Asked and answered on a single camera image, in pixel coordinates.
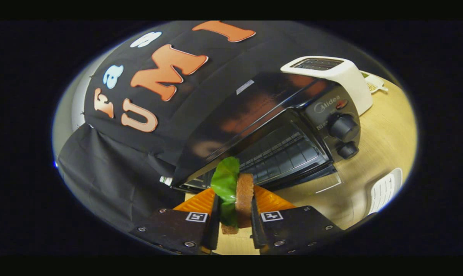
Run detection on lettuce sandwich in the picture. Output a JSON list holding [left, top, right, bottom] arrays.
[[210, 156, 255, 235]]

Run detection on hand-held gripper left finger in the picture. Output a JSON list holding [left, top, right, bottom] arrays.
[[129, 187, 221, 255]]

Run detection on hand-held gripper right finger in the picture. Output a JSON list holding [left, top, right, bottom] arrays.
[[250, 185, 346, 255]]

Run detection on black backdrop cloth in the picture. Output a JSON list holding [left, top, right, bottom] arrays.
[[57, 20, 370, 234]]

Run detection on black toaster oven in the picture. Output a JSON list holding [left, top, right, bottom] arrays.
[[171, 71, 362, 194]]

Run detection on white rectangular dish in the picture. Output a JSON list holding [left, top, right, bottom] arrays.
[[364, 168, 403, 217]]

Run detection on white toaster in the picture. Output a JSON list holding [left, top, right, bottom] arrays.
[[280, 56, 374, 116]]

